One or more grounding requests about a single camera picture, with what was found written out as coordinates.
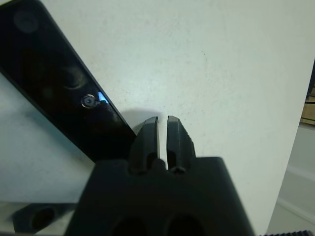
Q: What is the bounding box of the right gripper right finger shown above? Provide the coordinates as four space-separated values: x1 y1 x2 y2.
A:
165 115 198 173

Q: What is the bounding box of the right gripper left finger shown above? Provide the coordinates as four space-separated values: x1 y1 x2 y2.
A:
129 116 165 176

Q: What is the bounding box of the black bar-shaped camera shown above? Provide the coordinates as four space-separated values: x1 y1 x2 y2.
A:
0 0 137 162

